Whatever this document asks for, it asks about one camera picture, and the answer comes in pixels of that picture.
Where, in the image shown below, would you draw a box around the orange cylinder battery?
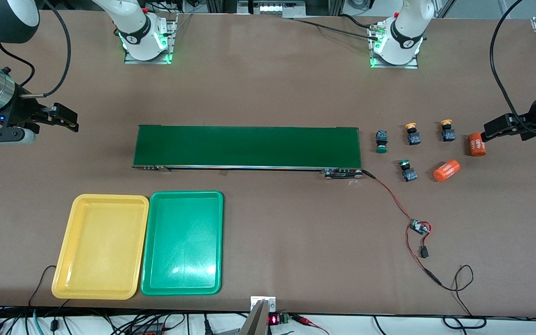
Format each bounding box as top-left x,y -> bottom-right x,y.
433,160 -> 462,182
469,133 -> 488,157

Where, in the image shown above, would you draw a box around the yellow push button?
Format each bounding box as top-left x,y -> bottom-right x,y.
405,122 -> 422,146
440,119 -> 456,142

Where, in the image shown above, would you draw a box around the small green circuit board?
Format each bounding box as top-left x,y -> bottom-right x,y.
410,219 -> 432,236

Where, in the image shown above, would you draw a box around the yellow plastic tray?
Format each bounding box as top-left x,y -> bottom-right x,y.
52,194 -> 150,300

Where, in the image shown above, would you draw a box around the green plastic tray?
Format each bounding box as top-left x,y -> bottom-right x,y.
141,191 -> 224,296

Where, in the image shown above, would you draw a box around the green conveyor belt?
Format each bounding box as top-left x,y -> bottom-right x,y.
132,125 -> 364,180

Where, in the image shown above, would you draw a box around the grey light box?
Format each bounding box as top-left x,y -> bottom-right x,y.
237,0 -> 307,15

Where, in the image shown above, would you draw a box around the red clip lead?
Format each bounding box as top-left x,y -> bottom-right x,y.
290,315 -> 330,335

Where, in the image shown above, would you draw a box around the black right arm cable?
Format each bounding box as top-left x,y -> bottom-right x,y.
19,0 -> 72,99

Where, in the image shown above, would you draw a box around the red black power cable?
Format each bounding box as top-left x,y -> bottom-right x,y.
361,170 -> 443,285

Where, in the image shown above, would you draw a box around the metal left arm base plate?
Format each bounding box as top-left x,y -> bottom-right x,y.
369,23 -> 420,69

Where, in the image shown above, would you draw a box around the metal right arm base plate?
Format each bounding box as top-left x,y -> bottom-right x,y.
124,13 -> 178,65

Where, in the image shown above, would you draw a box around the thin black looped cable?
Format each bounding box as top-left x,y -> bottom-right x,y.
438,264 -> 488,330

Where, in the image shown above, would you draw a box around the long black table cable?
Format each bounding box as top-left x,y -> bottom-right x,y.
281,16 -> 382,40

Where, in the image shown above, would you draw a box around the teal cable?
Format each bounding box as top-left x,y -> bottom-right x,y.
32,308 -> 46,335

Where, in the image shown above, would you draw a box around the silver mounting bracket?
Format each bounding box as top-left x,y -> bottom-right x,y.
251,296 -> 277,312

